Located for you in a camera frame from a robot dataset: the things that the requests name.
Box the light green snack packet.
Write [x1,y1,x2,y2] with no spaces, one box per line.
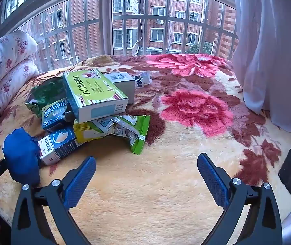
[110,114,151,155]

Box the white crumpled wrapper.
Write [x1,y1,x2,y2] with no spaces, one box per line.
[135,72,153,89]

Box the white sheer curtain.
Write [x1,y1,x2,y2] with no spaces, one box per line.
[231,0,291,148]

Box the folded floral quilt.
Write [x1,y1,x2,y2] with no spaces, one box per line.
[0,30,39,143]

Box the dark green snack bag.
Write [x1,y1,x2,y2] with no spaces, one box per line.
[25,78,68,119]

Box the blue cookie packet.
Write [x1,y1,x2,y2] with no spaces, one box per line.
[41,98,73,133]

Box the yellow snack packet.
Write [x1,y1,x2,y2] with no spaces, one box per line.
[73,116,116,146]

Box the white grey carton box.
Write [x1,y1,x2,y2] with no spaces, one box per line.
[104,72,136,105]

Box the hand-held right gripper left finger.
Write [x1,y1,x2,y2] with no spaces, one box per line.
[11,156,96,245]

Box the red brick building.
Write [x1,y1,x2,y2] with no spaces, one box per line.
[20,0,238,69]

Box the floral plush blanket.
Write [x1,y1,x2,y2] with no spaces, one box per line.
[0,53,291,245]

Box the window frame with bars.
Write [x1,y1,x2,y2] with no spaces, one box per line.
[0,0,239,73]

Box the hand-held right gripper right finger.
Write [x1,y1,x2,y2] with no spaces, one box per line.
[197,153,282,245]

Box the blue white milk carton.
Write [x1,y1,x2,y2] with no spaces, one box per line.
[38,126,85,166]

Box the green medicine box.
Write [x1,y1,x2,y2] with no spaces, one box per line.
[62,68,129,124]

